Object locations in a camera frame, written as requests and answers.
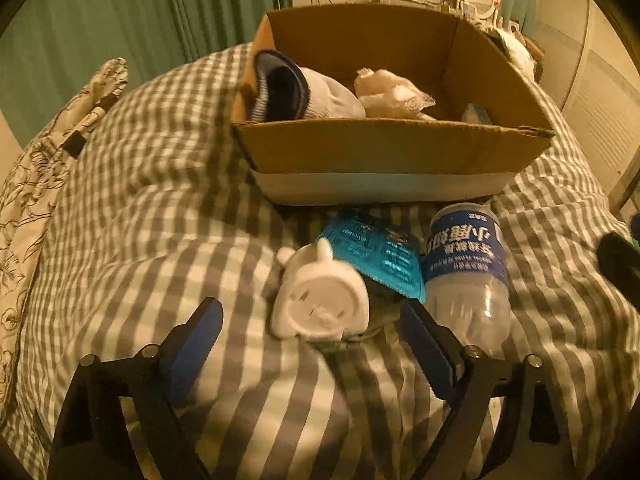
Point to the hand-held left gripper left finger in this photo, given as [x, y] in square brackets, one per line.
[192, 355]

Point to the green curtain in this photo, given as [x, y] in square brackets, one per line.
[125, 20]

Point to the blue foil packet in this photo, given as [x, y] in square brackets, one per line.
[380, 252]

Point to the clear water bottle blue label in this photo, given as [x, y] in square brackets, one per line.
[467, 270]

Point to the grey checked bed sheet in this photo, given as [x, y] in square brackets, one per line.
[200, 210]

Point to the white cloth heap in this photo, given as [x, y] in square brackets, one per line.
[515, 47]

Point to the small blue pack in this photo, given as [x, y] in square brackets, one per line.
[477, 114]

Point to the crumpled clear plastic bag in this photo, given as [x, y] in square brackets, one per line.
[392, 92]

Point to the white pig-shaped toy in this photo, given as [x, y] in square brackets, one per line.
[320, 297]

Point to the white and blue sock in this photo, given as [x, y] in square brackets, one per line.
[310, 92]

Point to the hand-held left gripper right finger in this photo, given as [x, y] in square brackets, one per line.
[430, 350]

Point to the patterned white pillow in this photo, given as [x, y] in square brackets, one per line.
[45, 200]

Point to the cardboard box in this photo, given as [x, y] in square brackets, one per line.
[395, 160]

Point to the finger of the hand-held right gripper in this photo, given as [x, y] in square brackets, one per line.
[620, 260]

